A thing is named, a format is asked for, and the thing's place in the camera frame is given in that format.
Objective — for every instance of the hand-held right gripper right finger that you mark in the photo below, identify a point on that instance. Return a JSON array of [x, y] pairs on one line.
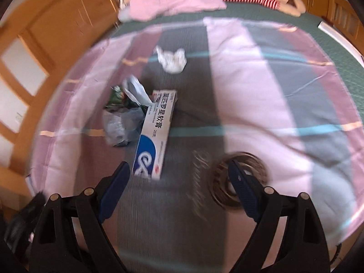
[[241, 184]]

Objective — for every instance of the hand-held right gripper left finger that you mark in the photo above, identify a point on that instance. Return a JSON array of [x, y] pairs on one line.
[[116, 184]]

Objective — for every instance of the white and blue medicine box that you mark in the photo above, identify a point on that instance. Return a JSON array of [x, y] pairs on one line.
[[156, 130]]

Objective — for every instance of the grey clear plastic bag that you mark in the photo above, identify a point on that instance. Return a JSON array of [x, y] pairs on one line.
[[119, 125]]

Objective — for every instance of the dark green plastic wrapper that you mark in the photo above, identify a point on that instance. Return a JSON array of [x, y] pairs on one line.
[[115, 98]]

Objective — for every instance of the pink grey patchwork blanket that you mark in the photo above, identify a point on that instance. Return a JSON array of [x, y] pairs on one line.
[[256, 91]]

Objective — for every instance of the white crumpled plastic bag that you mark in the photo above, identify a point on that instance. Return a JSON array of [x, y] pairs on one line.
[[136, 91]]

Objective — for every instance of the crumpled white tissue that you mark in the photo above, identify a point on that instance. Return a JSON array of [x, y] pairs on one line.
[[172, 61]]

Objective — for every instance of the wooden wardrobe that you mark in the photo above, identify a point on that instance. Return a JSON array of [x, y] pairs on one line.
[[57, 20]]

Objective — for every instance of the green bed mat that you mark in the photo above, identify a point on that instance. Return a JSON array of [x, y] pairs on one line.
[[312, 20]]

